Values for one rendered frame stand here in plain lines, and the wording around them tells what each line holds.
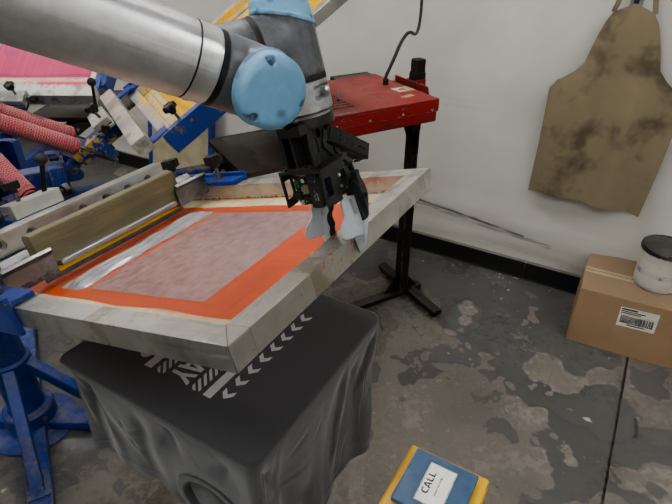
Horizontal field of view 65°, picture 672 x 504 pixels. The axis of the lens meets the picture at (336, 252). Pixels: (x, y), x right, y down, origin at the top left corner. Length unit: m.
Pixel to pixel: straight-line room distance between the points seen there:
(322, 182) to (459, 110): 2.19
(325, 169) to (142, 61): 0.29
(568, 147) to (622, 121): 0.24
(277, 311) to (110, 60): 0.33
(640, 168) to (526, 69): 0.67
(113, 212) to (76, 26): 0.74
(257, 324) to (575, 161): 2.25
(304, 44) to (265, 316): 0.34
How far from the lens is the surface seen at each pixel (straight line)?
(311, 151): 0.70
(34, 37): 0.50
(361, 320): 1.14
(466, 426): 2.23
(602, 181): 2.72
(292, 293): 0.67
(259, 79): 0.52
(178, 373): 1.06
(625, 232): 2.89
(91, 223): 1.17
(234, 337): 0.61
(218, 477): 1.01
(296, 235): 0.94
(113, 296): 0.96
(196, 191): 1.32
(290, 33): 0.69
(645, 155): 2.70
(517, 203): 2.91
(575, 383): 2.54
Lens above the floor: 1.67
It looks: 32 degrees down
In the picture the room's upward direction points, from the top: straight up
